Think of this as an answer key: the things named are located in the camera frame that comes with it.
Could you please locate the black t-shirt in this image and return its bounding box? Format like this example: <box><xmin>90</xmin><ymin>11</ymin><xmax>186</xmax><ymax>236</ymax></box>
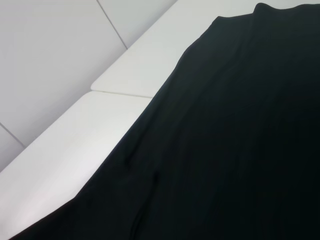
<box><xmin>11</xmin><ymin>2</ymin><xmax>320</xmax><ymax>240</ymax></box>

